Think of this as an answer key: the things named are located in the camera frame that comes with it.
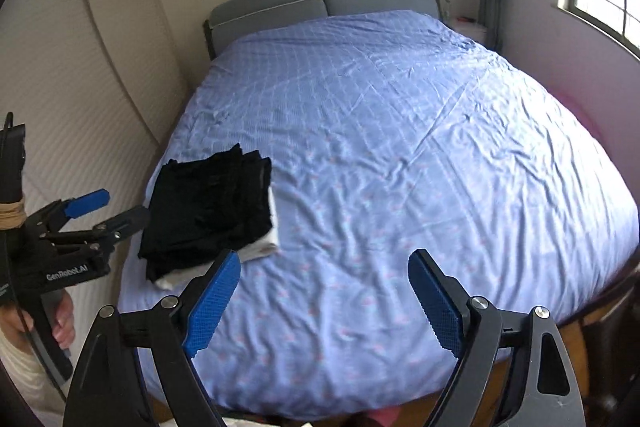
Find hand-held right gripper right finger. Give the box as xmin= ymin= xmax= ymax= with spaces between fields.
xmin=407 ymin=248 xmax=587 ymax=427

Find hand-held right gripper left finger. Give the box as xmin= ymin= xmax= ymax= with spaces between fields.
xmin=61 ymin=249 xmax=242 ymax=427

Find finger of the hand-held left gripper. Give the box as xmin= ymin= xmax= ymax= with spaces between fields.
xmin=25 ymin=188 xmax=112 ymax=236
xmin=46 ymin=206 xmax=152 ymax=254

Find black pants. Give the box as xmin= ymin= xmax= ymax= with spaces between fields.
xmin=150 ymin=146 xmax=275 ymax=258

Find person's left hand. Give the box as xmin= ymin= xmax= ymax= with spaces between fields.
xmin=50 ymin=293 xmax=77 ymax=351

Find folded black garment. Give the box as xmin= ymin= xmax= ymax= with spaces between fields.
xmin=139 ymin=227 xmax=251 ymax=283

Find folded white garment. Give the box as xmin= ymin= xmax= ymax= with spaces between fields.
xmin=155 ymin=187 xmax=278 ymax=292

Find white quilted jacket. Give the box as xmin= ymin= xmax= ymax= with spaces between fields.
xmin=220 ymin=416 xmax=316 ymax=427

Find white ribbed mattress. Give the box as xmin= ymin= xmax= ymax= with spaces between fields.
xmin=0 ymin=0 xmax=191 ymax=358

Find bed with blue sheet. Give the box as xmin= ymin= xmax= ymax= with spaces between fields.
xmin=117 ymin=9 xmax=640 ymax=423

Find brown wooden bed frame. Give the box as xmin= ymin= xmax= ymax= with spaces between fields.
xmin=550 ymin=267 xmax=640 ymax=358

